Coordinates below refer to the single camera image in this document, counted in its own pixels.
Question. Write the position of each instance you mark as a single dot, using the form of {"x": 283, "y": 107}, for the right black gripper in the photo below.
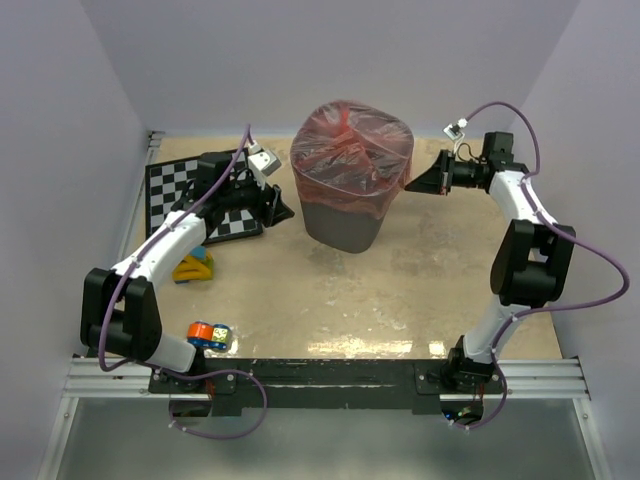
{"x": 434, "y": 180}

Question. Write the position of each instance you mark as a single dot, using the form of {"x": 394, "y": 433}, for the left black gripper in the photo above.
{"x": 273, "y": 212}

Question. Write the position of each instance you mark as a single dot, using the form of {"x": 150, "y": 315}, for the grey mesh trash bin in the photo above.
{"x": 350, "y": 225}

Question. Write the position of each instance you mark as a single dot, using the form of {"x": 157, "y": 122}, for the red plastic trash bag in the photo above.
{"x": 350, "y": 155}

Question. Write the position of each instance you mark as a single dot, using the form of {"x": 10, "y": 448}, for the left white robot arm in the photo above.
{"x": 120, "y": 314}

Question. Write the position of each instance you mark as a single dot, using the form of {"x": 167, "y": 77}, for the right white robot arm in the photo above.
{"x": 530, "y": 267}

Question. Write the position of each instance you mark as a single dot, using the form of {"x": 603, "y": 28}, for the yellow blue toy blocks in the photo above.
{"x": 198, "y": 265}

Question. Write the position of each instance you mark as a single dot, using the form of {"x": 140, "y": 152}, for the black white chessboard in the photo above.
{"x": 166, "y": 182}

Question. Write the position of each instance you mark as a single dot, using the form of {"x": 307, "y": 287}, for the orange tape roll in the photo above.
{"x": 200, "y": 334}

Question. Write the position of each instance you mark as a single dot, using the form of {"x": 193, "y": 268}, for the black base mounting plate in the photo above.
{"x": 399, "y": 384}

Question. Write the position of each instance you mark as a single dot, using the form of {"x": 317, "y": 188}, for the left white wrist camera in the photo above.
{"x": 262, "y": 163}

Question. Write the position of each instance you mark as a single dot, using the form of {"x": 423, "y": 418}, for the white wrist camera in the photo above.
{"x": 455, "y": 133}
{"x": 262, "y": 163}

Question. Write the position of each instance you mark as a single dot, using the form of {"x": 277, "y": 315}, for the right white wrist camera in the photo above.
{"x": 455, "y": 133}

